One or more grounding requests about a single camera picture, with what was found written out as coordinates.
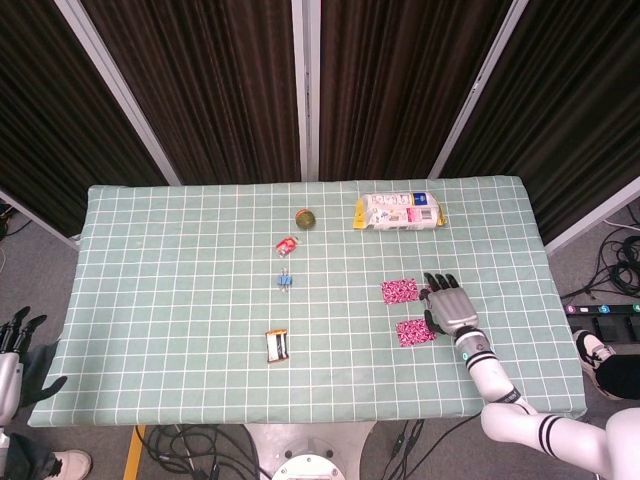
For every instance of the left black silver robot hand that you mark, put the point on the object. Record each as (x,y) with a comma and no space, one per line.
(9,380)

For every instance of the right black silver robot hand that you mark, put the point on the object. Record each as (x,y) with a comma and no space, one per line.
(452,310)

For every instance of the pink patterned card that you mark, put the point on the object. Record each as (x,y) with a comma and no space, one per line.
(412,334)
(399,291)

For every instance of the silver metal robot base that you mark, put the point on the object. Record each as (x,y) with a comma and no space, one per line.
(310,450)

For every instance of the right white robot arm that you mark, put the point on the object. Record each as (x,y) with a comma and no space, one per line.
(492,375)

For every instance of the dark green trouser leg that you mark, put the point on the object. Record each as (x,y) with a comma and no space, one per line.
(30,457)

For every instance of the beige shoe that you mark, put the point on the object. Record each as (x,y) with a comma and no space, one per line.
(74,464)

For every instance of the white yellow snack package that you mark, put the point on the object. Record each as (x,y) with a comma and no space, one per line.
(397,212)

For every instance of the yellow floor tape strip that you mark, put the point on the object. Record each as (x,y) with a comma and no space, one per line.
(134,452)

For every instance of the white black sneaker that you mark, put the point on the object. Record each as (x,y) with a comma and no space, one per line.
(592,350)

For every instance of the blue binder clip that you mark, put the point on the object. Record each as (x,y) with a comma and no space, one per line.
(284,280)

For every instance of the round green tin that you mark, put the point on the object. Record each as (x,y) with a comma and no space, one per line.
(305,219)

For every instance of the red candy wrapper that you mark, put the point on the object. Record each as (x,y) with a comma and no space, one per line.
(286,246)

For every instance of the green white checkered tablecloth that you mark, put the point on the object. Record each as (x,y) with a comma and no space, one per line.
(175,310)

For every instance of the black trouser leg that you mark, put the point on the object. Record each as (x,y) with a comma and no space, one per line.
(622,377)

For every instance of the dark brown partition panel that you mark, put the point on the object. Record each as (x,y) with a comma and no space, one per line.
(200,90)
(40,125)
(575,125)
(400,90)

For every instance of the black numbered switch strip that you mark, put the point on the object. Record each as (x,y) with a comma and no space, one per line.
(605,320)

